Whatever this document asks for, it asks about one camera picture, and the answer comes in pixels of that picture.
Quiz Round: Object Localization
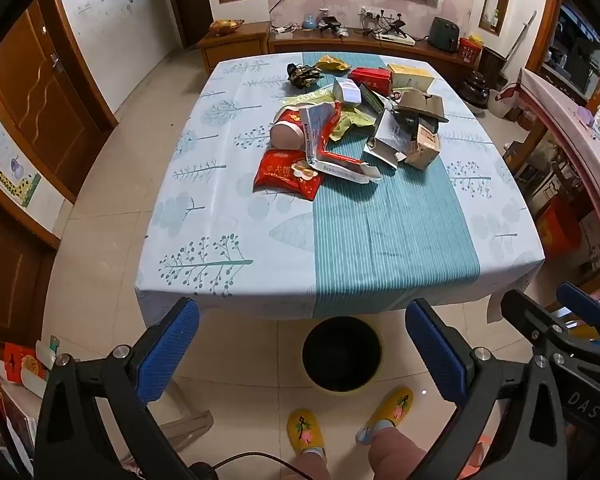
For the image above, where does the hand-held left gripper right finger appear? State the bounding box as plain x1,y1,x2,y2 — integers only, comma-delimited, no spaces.
405,297,569,480

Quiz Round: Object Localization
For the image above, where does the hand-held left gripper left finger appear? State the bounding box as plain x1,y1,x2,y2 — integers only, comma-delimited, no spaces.
34,297,201,480

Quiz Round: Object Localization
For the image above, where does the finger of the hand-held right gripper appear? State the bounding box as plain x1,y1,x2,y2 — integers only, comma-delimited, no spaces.
556,281,600,356
500,287,582,367

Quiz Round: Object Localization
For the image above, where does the black yellow-rimmed trash bin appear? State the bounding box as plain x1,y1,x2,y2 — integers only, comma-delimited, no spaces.
301,316,383,395

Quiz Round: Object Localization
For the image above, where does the yellow rectangular box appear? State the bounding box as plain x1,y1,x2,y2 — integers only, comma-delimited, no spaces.
387,63,435,92

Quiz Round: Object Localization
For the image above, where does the red cardboard box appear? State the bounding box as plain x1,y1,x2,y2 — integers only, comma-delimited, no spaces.
349,66,393,97

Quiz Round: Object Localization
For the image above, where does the black gold wrapper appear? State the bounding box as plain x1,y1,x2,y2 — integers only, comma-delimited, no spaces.
286,62,323,88

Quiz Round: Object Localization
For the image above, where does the yellow snack packet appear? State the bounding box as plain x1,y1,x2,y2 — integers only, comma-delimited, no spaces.
314,55,352,72

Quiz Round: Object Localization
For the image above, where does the yellow embroidered slipper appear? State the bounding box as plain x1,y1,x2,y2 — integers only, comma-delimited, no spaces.
367,386,415,436
286,409,327,453

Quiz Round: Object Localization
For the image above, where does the clear plastic stool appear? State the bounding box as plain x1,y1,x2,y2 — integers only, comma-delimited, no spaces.
157,380,214,437

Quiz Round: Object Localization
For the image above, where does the large red box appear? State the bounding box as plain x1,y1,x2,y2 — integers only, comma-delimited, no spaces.
536,195,582,257

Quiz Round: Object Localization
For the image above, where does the person's right leg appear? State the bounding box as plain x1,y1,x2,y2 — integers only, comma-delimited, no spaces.
369,427,428,480

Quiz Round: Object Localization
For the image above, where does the person's leg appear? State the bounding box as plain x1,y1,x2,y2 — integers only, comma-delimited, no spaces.
369,427,428,480
295,447,331,480

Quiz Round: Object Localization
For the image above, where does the tree print tablecloth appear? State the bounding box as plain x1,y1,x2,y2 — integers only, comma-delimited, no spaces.
134,51,546,328

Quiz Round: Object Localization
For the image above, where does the green white box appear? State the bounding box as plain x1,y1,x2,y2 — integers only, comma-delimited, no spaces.
34,335,61,392

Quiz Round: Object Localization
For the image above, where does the red printed package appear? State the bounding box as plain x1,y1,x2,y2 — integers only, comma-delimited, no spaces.
2,342,48,385

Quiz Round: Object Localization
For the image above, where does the person's left leg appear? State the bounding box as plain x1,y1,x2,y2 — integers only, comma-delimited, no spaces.
295,447,331,480

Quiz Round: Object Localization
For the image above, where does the brown carved wooden door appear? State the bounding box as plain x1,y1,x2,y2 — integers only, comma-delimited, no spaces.
0,200,56,346
0,0,118,201

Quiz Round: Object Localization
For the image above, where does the pink covered counter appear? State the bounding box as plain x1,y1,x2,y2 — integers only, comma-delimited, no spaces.
519,66,600,261

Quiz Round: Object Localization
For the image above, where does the small beige carton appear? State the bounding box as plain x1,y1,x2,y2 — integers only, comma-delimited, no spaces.
405,122,441,170

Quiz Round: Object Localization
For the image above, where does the red snack packet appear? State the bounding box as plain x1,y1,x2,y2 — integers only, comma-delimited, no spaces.
252,148,326,202

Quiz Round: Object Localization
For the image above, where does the white long opened carton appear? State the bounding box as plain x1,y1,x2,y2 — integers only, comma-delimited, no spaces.
299,101,382,184

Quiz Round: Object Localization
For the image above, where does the dark ceramic jar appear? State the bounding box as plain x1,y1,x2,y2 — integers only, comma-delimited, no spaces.
461,71,492,109

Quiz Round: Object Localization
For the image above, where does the grey open cardboard box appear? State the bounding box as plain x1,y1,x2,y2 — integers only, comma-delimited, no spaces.
391,88,450,123

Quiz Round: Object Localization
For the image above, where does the pink paper cup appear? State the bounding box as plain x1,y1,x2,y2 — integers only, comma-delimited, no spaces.
270,105,313,151

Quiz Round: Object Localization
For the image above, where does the yellow-green wrapper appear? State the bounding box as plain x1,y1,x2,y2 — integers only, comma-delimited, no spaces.
330,106,376,142
280,88,332,108

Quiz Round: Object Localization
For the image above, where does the dark green box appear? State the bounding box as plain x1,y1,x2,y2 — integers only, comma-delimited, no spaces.
360,84,386,116

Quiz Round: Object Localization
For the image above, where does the small red gift box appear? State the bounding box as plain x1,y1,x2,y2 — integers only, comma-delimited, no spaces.
459,36,483,65

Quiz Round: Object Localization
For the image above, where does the long wooden television cabinet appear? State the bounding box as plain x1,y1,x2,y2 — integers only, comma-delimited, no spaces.
268,25,483,73

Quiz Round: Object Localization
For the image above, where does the small white box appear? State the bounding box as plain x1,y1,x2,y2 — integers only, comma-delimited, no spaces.
332,77,363,106

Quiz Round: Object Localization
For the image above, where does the dark countertop appliance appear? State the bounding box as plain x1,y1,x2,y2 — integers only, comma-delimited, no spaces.
428,16,461,52

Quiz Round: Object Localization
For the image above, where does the white set-top box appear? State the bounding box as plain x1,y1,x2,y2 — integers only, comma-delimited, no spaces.
372,29,416,47

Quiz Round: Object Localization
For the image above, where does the small wooden cabinet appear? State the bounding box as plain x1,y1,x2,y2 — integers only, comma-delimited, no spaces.
197,22,272,76

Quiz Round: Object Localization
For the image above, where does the fruit bowl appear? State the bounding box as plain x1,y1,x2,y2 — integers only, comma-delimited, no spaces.
209,18,246,37

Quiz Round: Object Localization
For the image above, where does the dark wooden door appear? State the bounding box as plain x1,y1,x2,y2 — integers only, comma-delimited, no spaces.
162,0,216,51

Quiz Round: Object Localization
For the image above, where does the black cable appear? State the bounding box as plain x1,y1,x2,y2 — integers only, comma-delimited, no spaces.
195,451,303,480

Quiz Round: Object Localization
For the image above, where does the wall poster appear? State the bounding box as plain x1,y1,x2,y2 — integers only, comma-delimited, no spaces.
0,87,42,209

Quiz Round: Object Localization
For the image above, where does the broom handle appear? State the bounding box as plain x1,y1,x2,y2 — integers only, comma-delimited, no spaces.
502,10,537,61

